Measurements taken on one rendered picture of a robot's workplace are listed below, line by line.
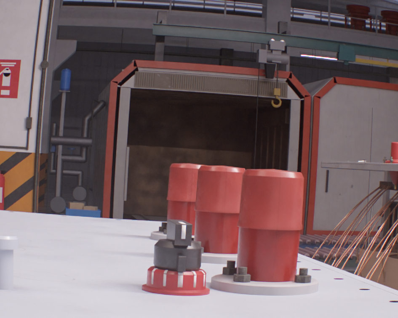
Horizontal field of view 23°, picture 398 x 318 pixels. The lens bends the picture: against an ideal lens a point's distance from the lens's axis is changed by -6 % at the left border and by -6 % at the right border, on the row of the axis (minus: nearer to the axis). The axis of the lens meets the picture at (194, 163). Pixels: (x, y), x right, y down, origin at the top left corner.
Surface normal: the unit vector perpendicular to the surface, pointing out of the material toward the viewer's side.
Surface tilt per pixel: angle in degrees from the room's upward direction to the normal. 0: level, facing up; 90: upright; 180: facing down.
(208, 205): 89
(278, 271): 91
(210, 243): 91
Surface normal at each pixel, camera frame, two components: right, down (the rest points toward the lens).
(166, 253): -0.43, -0.03
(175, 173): -0.63, -0.06
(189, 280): 0.41, 0.00
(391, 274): -0.97, -0.06
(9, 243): 0.67, 0.04
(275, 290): 0.10, 0.00
